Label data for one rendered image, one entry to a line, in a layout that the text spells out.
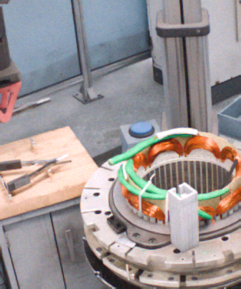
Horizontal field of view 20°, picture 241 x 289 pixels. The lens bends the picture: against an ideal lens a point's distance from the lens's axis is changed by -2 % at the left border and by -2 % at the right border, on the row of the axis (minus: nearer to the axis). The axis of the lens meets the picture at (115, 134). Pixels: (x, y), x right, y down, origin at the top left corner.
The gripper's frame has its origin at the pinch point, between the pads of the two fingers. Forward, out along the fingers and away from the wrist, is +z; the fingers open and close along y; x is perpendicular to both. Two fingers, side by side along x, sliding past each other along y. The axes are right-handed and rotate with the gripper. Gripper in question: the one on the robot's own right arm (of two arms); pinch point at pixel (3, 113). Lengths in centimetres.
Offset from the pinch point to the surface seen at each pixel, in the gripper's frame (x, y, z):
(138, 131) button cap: 24.3, 0.4, 11.2
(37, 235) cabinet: -0.6, 12.2, 17.7
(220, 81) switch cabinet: 139, -164, 103
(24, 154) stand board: 2.4, -0.3, 9.2
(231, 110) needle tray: 42.2, 4.4, 10.1
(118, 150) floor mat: 76, -150, 114
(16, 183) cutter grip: -2.2, 11.6, 6.7
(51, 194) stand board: 2.8, 13.3, 9.5
